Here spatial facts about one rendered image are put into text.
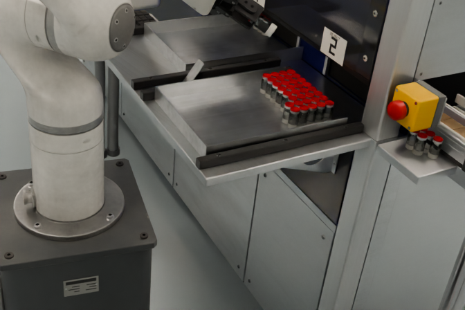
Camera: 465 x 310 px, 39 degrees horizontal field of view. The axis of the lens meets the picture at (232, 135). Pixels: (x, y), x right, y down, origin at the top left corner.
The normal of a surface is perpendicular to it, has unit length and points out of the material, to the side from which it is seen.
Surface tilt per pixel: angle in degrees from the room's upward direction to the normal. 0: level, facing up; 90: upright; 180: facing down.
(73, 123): 89
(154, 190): 0
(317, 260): 90
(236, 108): 0
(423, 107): 90
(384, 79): 90
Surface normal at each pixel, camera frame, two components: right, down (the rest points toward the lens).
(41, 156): -0.48, 0.43
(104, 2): 0.78, 0.02
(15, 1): -0.30, 0.04
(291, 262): -0.87, 0.18
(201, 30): 0.10, -0.84
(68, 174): 0.22, 0.53
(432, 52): 0.48, 0.51
